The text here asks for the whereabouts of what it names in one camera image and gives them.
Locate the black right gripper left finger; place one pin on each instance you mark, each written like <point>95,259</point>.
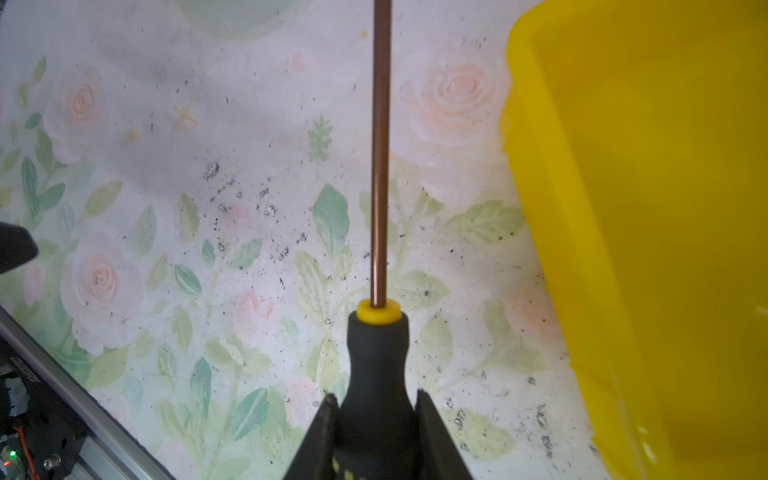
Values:
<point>314,457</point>

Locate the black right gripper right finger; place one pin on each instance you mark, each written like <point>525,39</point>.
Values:
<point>439,457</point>

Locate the black yellow handled screwdriver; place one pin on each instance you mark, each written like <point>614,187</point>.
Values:
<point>376,433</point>

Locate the black electronics board with wires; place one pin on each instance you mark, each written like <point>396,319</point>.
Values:
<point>41,436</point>

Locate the yellow plastic bin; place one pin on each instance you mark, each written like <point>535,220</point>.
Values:
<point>637,135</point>

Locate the aluminium table edge rail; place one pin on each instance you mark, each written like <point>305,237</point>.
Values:
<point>111,452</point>

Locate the black object at left edge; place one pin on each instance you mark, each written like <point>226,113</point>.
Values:
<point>17,247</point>

